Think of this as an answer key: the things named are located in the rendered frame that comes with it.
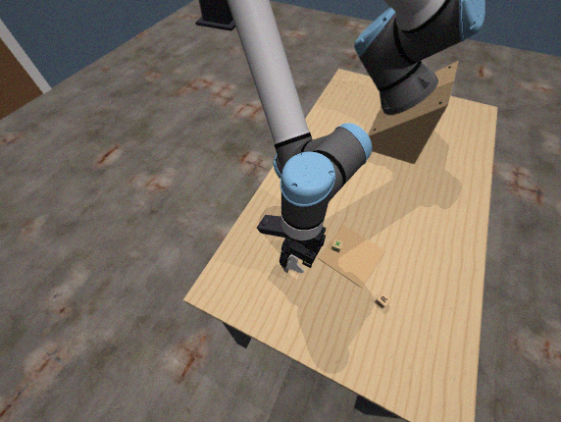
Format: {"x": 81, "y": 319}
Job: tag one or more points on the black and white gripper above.
{"x": 306, "y": 248}

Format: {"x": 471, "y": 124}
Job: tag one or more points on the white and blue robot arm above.
{"x": 312, "y": 171}

